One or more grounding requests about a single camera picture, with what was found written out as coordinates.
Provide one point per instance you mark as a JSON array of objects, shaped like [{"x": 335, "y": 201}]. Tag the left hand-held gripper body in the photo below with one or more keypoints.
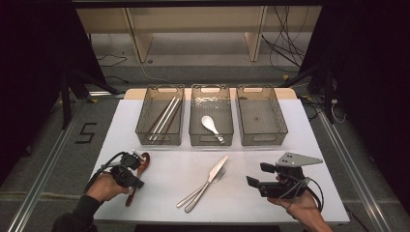
[{"x": 124, "y": 174}]

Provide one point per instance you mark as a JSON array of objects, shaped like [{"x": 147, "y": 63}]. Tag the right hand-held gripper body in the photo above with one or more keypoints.
[{"x": 283, "y": 190}]

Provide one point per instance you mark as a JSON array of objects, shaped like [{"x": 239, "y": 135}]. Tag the brown wooden spoon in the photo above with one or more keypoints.
[{"x": 145, "y": 158}]

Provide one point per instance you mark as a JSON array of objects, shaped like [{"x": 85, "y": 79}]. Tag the steel fork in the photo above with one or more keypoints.
[{"x": 193, "y": 195}]

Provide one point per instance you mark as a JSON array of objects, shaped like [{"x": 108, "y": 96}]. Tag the transparent grey plastic bin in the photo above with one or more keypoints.
[
  {"x": 211, "y": 103},
  {"x": 145, "y": 112},
  {"x": 260, "y": 117}
]

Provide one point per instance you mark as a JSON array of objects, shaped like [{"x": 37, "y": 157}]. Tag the white chopstick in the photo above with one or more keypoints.
[
  {"x": 162, "y": 118},
  {"x": 168, "y": 120}
]

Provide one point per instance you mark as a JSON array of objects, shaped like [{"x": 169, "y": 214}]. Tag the white ceramic spoon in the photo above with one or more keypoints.
[{"x": 208, "y": 122}]

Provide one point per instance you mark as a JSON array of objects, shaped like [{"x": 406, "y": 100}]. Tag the person's left hand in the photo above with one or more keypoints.
[{"x": 103, "y": 187}]

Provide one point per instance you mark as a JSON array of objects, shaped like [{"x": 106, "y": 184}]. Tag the person's right hand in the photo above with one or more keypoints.
[{"x": 303, "y": 209}]

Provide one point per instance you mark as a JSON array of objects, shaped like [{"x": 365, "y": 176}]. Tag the steel table knife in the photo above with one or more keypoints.
[{"x": 214, "y": 172}]

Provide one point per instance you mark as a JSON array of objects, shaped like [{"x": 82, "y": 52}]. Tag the black tripod stand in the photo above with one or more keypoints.
[
  {"x": 66, "y": 100},
  {"x": 328, "y": 96}
]

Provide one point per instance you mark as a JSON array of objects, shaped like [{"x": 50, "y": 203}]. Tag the black curtain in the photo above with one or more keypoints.
[
  {"x": 370, "y": 80},
  {"x": 32, "y": 64}
]

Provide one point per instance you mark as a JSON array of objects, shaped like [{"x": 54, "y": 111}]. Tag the light wooden desk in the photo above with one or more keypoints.
[{"x": 199, "y": 19}]

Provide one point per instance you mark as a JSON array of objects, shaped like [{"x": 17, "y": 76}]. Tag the aluminium floor rail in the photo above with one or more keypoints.
[
  {"x": 354, "y": 167},
  {"x": 42, "y": 180}
]

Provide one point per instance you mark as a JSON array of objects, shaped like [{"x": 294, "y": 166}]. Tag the short aluminium rail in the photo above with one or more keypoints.
[{"x": 106, "y": 94}]

